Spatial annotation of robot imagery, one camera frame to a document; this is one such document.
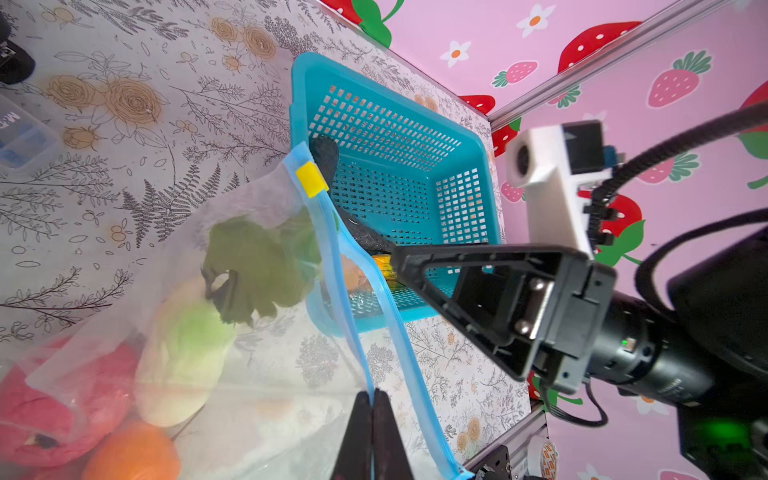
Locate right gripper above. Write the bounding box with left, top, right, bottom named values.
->
left=391, top=244, right=617, bottom=394

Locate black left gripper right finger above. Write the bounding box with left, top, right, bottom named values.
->
left=372, top=389, right=413, bottom=480

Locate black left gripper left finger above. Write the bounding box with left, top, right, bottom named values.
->
left=330, top=391, right=373, bottom=480

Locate teal plastic basket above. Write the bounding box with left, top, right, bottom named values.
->
left=289, top=51, right=504, bottom=337

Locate clear zip top bag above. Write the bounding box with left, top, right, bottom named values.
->
left=1, top=136, right=468, bottom=479

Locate dark eggplant toy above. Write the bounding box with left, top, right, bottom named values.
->
left=309, top=135, right=340, bottom=188

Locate orange toy fruit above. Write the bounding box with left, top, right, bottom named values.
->
left=81, top=421, right=181, bottom=480

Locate magenta toy fruit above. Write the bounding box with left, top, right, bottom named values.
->
left=1, top=345, right=138, bottom=467

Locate green leafy vegetable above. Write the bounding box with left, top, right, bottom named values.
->
left=201, top=208, right=322, bottom=326

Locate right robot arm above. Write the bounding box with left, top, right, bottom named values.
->
left=391, top=103, right=767, bottom=479

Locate tape roll with label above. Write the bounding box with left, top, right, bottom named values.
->
left=526, top=435, right=559, bottom=480

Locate clear plastic staple box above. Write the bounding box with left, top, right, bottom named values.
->
left=0, top=96, right=62, bottom=176

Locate black stapler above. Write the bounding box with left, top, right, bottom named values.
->
left=0, top=16, right=36, bottom=85

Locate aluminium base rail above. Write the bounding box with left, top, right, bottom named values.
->
left=465, top=404, right=549, bottom=480

